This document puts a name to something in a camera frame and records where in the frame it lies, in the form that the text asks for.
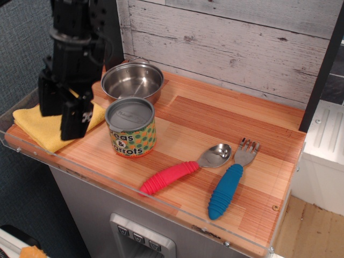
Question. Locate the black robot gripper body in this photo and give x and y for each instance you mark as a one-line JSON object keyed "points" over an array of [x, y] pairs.
{"points": [[77, 61]]}

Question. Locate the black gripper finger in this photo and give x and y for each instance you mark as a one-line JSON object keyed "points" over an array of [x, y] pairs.
{"points": [[52, 96], [76, 115]]}

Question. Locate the peas and carrots toy can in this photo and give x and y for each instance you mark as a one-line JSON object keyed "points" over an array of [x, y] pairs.
{"points": [[131, 123]]}

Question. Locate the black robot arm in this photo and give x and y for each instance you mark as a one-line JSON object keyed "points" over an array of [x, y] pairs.
{"points": [[72, 18]]}

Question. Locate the stainless steel pot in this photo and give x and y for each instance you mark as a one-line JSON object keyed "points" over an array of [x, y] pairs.
{"points": [[133, 79]]}

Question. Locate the grey toy fridge cabinet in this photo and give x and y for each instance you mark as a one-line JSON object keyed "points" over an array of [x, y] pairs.
{"points": [[91, 207]]}

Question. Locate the silver dispenser button panel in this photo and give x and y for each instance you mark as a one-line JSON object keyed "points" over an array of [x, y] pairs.
{"points": [[135, 240]]}

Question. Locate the orange object at corner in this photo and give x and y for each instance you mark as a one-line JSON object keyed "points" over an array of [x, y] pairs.
{"points": [[32, 252]]}

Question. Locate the white toy sink unit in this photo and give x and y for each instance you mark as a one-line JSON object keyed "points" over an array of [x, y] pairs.
{"points": [[318, 178]]}

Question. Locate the black left vertical post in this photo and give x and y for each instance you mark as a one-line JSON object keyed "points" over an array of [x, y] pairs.
{"points": [[106, 21]]}

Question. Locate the black vertical post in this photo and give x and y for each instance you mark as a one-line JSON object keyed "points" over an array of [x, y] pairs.
{"points": [[323, 74], [106, 21]]}

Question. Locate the clear acrylic guard rail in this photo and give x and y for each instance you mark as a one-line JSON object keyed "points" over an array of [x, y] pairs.
{"points": [[211, 94]]}

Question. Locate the spoon with pink handle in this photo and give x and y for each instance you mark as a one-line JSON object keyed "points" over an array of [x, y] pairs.
{"points": [[214, 157]]}

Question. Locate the fork with blue handle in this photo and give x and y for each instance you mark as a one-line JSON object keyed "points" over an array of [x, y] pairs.
{"points": [[223, 194]]}

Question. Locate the black right vertical post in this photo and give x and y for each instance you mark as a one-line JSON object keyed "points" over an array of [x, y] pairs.
{"points": [[323, 74]]}

